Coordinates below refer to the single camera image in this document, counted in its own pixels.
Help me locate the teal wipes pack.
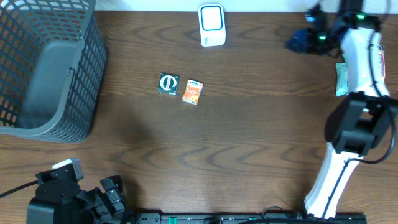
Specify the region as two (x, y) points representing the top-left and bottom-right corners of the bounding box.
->
(335, 63), (349, 97)

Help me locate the cream wet wipes pack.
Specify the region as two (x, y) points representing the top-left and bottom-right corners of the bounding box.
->
(377, 45), (386, 80)

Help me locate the orange tissue pack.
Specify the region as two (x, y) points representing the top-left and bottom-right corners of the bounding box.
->
(182, 80), (204, 105)

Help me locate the dark green round-logo box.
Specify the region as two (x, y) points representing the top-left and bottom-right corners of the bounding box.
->
(158, 73), (180, 95)

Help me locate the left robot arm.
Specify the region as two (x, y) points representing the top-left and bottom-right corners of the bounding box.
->
(27, 159), (134, 224)

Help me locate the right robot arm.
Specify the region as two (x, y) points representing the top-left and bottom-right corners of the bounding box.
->
(286, 1), (397, 223)

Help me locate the white barcode scanner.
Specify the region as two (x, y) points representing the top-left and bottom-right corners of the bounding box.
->
(198, 4), (226, 47)

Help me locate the dark grey plastic mesh basket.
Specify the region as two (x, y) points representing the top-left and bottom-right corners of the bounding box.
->
(1, 0), (107, 143)

